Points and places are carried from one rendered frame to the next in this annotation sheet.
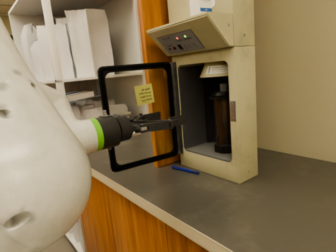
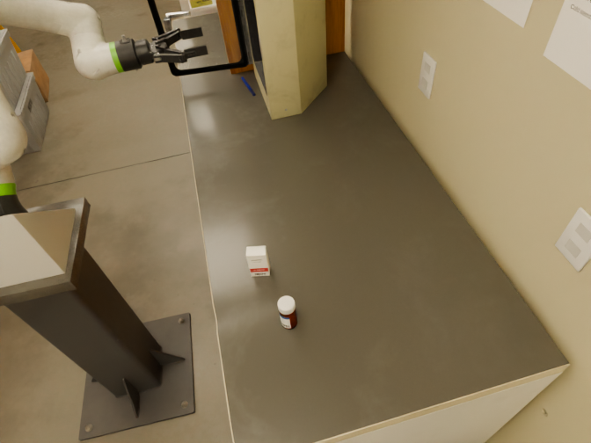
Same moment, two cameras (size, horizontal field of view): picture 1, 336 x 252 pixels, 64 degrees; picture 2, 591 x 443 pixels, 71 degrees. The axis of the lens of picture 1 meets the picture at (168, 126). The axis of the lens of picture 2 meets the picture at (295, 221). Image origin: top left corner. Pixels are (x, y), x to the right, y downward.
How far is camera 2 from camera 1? 0.98 m
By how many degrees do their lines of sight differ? 44
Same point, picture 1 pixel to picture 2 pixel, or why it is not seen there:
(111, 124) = (127, 52)
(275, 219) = (250, 163)
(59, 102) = (83, 25)
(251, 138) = (288, 77)
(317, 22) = not seen: outside the picture
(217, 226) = (207, 156)
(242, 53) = not seen: outside the picture
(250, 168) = (288, 106)
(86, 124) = (103, 51)
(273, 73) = not seen: outside the picture
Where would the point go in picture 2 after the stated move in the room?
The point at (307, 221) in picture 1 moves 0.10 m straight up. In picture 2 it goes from (267, 173) to (263, 148)
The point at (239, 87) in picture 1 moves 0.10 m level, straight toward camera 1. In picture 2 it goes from (264, 23) to (241, 37)
